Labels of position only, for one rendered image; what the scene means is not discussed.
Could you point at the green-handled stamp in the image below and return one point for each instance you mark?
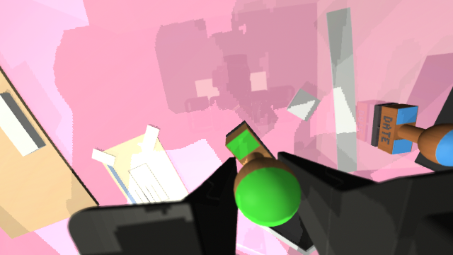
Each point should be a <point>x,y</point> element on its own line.
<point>266,190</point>

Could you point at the brown rubber stamp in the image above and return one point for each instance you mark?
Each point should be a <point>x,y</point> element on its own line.
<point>394,131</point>

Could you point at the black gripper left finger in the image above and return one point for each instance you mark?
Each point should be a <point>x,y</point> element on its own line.
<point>205,222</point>

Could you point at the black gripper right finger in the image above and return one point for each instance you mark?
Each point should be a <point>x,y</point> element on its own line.
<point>345,214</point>

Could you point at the white inspection card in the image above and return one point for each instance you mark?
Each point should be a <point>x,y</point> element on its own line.
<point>142,169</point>

